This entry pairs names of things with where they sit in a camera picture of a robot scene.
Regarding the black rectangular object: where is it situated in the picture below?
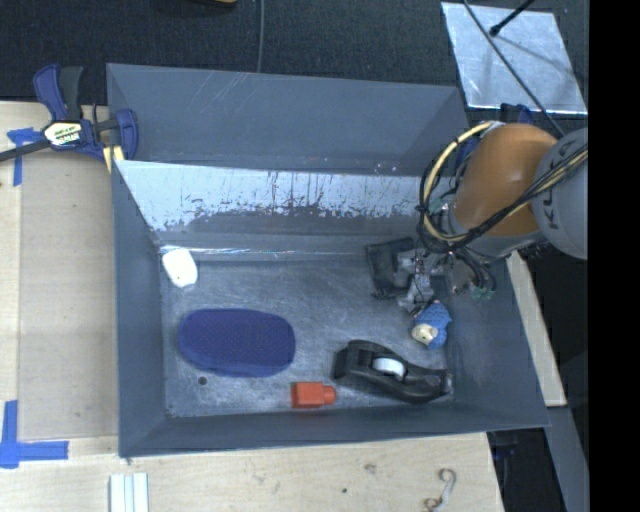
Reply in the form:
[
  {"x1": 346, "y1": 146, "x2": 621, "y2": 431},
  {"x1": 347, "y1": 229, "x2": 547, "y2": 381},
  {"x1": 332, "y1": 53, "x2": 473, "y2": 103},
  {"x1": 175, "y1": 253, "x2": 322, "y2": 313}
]
[{"x1": 366, "y1": 238, "x2": 416, "y2": 300}]

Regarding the blue toy animal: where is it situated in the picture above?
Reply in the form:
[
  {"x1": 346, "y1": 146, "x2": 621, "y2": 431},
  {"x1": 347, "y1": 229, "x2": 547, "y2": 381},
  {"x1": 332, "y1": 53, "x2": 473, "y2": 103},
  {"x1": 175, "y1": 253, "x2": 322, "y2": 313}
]
[{"x1": 410, "y1": 299, "x2": 453, "y2": 350}]

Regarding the black tape dispenser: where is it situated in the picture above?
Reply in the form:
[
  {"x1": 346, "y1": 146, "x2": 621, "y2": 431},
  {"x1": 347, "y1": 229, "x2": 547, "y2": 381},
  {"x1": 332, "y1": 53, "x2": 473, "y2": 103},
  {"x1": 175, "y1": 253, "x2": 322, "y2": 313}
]
[{"x1": 331, "y1": 339, "x2": 454, "y2": 405}]

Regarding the red block with stub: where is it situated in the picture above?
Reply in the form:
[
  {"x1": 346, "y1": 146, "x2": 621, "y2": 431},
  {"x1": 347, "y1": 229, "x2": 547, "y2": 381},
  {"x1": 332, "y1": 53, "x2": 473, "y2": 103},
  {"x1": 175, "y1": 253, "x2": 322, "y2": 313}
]
[{"x1": 290, "y1": 381, "x2": 337, "y2": 410}]

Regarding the blue oval sponge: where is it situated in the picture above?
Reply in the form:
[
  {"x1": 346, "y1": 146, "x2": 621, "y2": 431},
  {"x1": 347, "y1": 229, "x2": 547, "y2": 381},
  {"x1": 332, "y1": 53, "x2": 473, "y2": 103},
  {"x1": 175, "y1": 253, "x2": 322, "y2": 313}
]
[{"x1": 177, "y1": 308, "x2": 297, "y2": 378}]

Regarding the grey metal bin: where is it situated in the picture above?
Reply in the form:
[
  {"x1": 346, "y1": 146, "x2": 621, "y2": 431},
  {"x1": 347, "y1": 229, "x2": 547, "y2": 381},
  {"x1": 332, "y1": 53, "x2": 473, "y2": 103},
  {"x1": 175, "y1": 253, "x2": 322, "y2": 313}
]
[{"x1": 105, "y1": 62, "x2": 552, "y2": 459}]

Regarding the white rounded object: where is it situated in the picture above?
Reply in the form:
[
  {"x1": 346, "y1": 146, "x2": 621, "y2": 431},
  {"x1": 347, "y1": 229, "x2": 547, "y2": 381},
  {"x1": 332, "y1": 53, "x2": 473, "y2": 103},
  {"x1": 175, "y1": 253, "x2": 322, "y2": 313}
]
[{"x1": 161, "y1": 248, "x2": 199, "y2": 289}]

